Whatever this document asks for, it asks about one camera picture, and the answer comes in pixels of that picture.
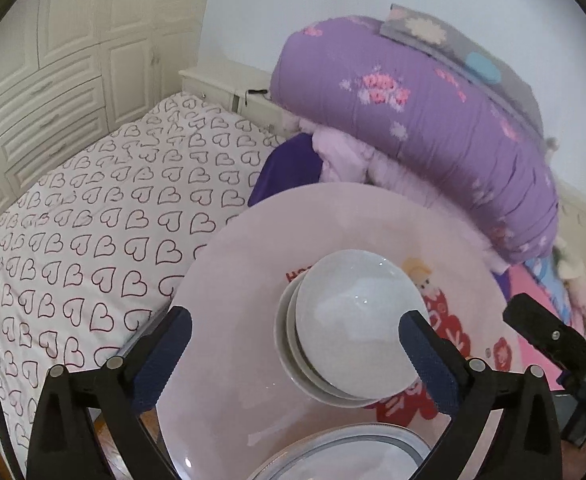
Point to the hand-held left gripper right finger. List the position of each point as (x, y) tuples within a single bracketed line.
[(430, 360)]

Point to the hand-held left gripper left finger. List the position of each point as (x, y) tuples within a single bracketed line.
[(165, 360)]

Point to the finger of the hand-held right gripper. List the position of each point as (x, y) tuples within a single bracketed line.
[(538, 332)]

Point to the small white bowl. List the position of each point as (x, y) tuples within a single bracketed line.
[(358, 320), (292, 335)]

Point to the white plate with grey rim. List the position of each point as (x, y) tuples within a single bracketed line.
[(353, 427), (353, 465)]

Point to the pink blanket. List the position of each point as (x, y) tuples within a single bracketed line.
[(520, 282)]

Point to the blue patterned cloth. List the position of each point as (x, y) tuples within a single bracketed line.
[(548, 275)]

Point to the cream cloth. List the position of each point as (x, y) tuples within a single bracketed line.
[(570, 260)]

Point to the cream headboard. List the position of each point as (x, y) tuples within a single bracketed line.
[(585, 220)]

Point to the pink round printed table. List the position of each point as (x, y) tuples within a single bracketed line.
[(253, 260)]

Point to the heart print bed sheet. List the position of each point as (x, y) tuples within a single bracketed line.
[(98, 210)]

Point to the purple floral quilt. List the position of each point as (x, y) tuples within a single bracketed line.
[(423, 150)]

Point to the light pink cloth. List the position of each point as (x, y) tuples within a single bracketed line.
[(343, 155)]

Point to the dark purple cloth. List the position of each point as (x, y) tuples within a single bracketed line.
[(283, 170)]

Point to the cream nightstand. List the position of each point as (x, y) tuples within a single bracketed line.
[(213, 80)]

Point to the cream wardrobe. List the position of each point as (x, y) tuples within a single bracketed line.
[(48, 85)]

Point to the grey floral cushion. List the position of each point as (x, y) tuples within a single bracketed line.
[(438, 35)]

